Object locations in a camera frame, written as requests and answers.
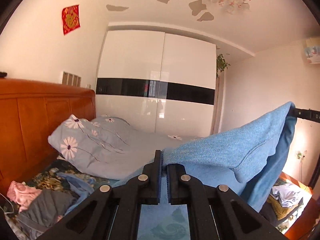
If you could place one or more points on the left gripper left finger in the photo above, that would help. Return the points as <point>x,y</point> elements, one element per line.
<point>112,212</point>

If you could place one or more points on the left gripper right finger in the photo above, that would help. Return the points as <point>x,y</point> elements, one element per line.
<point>216,212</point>

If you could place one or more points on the blue fleece garment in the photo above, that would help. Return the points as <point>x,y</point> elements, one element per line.
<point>249,159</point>

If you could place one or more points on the blue fleece pants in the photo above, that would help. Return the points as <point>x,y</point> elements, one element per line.
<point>83,186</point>

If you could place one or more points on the teal floral bed blanket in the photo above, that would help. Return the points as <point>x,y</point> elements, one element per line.
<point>157,222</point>

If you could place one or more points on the dark navy folded garment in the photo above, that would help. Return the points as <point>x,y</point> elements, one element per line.
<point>268,213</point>

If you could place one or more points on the grey garment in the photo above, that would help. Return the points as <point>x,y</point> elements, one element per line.
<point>44,211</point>

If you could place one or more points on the mustard yellow folded towel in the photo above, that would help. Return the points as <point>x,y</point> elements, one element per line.
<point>281,212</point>

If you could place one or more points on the grey daisy print duvet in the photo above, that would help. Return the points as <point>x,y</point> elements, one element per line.
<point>108,147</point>

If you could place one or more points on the pink garment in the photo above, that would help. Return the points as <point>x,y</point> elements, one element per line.
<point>22,194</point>

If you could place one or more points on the green hanging plant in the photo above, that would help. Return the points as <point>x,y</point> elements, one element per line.
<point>221,64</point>

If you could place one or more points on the orange wooden headboard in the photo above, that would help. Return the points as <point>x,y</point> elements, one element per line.
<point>30,112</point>

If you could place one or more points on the white black stripe wardrobe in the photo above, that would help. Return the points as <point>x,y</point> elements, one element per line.
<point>158,82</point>

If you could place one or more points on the wall socket with plug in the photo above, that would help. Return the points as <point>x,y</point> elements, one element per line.
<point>301,155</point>

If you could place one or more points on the wall calendar poster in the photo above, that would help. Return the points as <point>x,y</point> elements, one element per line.
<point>312,50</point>

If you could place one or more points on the wall switch panel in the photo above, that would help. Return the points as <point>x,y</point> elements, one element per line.
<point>71,79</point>

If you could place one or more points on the red fu wall decoration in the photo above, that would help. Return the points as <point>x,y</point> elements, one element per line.
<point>70,19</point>

